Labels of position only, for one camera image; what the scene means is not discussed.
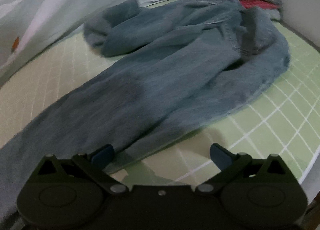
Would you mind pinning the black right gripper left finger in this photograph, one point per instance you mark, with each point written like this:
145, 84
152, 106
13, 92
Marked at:
94, 163

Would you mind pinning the blue denim jeans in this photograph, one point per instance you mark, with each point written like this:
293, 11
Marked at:
181, 66

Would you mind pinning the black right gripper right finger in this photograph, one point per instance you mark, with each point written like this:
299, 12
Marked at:
232, 167

